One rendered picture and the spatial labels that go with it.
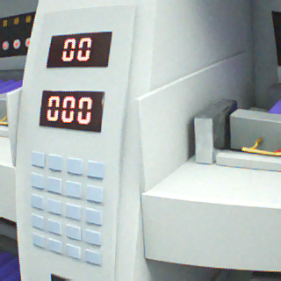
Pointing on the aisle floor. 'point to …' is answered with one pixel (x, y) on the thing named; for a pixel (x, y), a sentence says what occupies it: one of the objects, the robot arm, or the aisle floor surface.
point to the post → (147, 58)
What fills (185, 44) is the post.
